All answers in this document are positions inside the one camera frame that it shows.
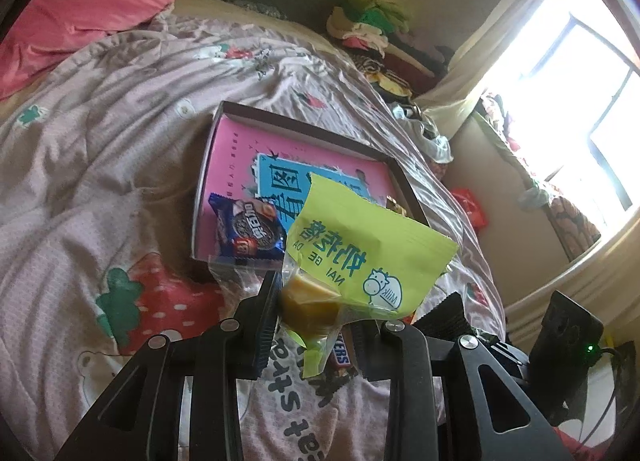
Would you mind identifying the patterned dark garment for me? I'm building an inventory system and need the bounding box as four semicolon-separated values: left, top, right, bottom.
232;0;291;19

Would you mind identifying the yellow-green cake packet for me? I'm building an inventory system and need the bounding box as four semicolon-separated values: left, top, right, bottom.
277;172;460;382

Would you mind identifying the black cable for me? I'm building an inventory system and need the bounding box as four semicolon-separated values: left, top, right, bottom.
555;346;626;424

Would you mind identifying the brown chocolate bar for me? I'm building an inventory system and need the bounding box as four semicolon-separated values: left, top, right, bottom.
322;328;361;379

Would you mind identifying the cream curtain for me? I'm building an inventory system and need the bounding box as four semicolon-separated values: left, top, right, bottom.
415;0;566;127

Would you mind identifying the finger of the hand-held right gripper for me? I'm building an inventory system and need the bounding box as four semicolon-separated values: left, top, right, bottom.
417;291;531;377

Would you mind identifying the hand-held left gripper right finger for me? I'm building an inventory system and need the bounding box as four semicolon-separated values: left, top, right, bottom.
350;321;576;461

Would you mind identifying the pile of folded clothes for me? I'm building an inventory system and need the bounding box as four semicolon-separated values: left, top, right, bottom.
327;0;456;97

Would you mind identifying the cardboard box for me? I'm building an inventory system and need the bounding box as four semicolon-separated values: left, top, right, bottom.
190;101;431;282

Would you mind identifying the pink book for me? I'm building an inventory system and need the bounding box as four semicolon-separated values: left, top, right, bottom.
192;118;401;262

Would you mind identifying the pink pillow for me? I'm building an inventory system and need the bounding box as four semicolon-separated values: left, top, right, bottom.
0;0;186;102

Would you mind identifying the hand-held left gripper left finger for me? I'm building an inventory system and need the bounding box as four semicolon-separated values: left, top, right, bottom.
55;271;283;461

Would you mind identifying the window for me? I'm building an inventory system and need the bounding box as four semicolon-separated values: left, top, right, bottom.
482;0;640;212

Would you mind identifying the red plastic bag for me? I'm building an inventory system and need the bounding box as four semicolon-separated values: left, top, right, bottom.
450;187;487;229

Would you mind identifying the white plastic bag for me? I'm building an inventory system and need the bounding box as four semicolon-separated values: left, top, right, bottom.
392;101;453;164

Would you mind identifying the clear round snack packet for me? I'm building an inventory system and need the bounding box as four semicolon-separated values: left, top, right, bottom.
207;253;281;302

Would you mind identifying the blue cookie packet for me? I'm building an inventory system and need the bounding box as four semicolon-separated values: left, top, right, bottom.
207;192;287;259

